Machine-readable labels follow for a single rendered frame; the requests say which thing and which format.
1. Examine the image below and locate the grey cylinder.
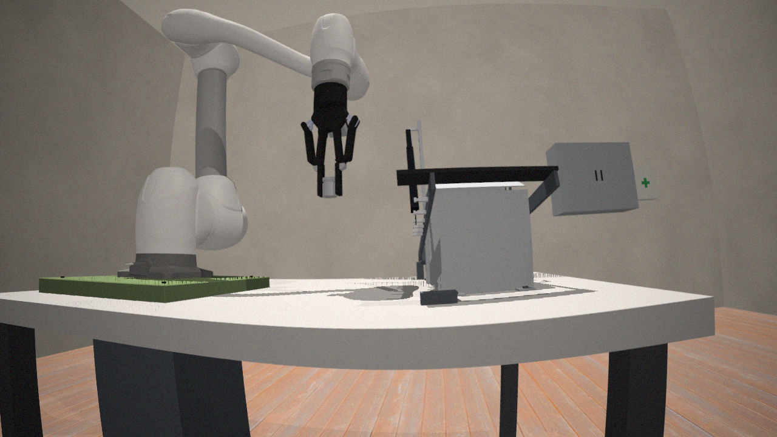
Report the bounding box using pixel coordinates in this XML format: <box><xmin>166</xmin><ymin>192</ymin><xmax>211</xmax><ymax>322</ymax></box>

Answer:
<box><xmin>322</xmin><ymin>177</ymin><xmax>338</xmax><ymax>198</ymax></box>

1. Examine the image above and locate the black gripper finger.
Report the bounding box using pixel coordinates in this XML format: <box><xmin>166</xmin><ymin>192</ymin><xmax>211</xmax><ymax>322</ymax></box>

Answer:
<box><xmin>301</xmin><ymin>115</ymin><xmax>328</xmax><ymax>197</ymax></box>
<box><xmin>331</xmin><ymin>113</ymin><xmax>360</xmax><ymax>196</ymax></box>

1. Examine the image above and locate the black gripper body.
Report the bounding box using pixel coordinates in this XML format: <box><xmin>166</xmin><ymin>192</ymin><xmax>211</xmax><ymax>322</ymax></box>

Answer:
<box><xmin>311</xmin><ymin>82</ymin><xmax>349</xmax><ymax>134</ymax></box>

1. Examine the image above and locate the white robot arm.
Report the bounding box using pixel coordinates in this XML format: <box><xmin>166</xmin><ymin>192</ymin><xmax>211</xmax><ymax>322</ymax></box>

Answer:
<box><xmin>118</xmin><ymin>9</ymin><xmax>370</xmax><ymax>279</ymax></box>

